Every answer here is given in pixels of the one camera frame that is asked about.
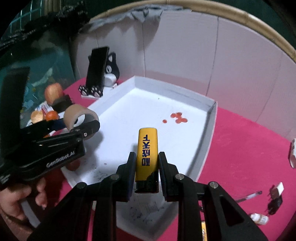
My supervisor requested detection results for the brown tape roll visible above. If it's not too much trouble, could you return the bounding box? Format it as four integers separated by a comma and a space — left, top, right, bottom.
63, 104, 99, 132

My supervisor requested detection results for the yellow lighter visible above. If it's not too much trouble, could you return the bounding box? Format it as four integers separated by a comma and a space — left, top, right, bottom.
135, 128, 159, 194

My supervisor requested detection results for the black gel pen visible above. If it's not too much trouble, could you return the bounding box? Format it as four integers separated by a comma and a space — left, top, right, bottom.
235, 191, 262, 203

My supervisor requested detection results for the black usb charger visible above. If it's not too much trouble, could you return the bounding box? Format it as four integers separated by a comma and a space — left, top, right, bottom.
267, 195, 283, 215

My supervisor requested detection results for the person's left hand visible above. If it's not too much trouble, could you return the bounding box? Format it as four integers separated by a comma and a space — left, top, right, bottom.
1, 178, 48, 222

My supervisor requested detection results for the black plug adapter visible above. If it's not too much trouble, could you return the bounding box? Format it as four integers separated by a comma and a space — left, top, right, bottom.
51, 95, 73, 113

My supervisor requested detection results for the orange tangerine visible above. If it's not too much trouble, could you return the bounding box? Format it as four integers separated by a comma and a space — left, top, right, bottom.
45, 110, 60, 121

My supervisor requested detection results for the peeled tangerine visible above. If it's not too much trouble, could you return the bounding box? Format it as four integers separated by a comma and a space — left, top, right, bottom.
31, 110, 44, 124

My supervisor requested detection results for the red apple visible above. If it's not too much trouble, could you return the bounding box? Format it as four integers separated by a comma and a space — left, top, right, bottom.
44, 83, 63, 105

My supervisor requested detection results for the white cardboard tray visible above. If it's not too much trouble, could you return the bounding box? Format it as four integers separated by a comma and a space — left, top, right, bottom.
60, 75, 218, 241

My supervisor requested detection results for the black cat phone stand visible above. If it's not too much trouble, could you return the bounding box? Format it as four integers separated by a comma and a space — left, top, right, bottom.
78, 52, 120, 98

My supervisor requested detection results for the black smartphone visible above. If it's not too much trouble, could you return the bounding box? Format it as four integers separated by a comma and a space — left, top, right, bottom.
85, 46, 109, 91

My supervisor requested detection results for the small dropper bottle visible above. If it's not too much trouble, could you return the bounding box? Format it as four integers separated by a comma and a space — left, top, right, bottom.
249, 213, 269, 225

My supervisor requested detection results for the white usb charger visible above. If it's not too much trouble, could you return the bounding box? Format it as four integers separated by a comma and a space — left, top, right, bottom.
270, 182, 284, 200

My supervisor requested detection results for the grey cloth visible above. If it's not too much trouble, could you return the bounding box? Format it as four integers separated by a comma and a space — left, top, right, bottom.
79, 4, 192, 34

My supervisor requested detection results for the bamboo rim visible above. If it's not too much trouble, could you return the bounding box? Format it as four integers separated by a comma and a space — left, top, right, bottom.
91, 1, 295, 61

